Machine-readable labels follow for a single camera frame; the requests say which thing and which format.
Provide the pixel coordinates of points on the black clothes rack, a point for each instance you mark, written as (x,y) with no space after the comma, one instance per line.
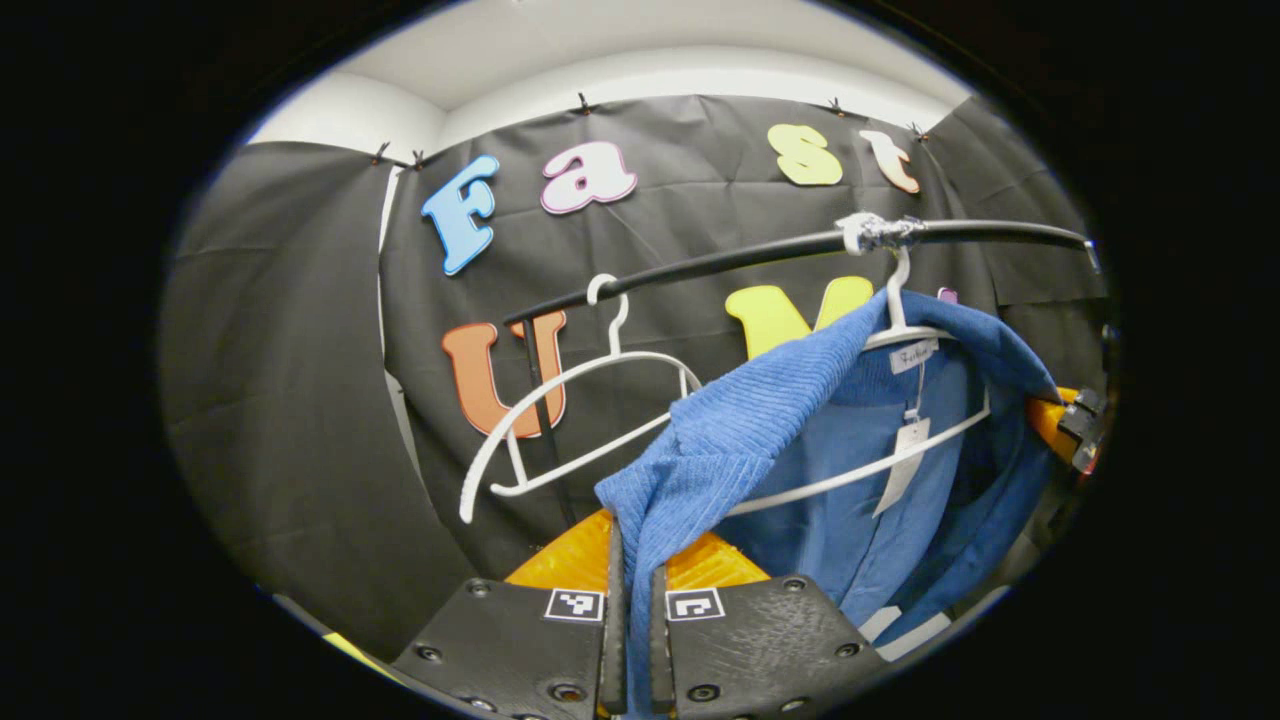
(1000,231)

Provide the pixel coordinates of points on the white plastic hanger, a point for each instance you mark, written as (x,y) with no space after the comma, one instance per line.
(897,310)
(612,342)

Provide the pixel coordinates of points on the black backdrop cloth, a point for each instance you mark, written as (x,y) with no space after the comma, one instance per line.
(300,400)

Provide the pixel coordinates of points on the blue knit sweater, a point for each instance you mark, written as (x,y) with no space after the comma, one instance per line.
(760,420)

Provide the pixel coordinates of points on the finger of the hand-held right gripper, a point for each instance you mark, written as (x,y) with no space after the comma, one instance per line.
(1050,425)

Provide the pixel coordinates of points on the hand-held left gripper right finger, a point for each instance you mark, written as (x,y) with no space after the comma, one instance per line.
(660,660)

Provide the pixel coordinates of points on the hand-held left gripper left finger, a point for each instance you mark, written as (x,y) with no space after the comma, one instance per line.
(613,650)

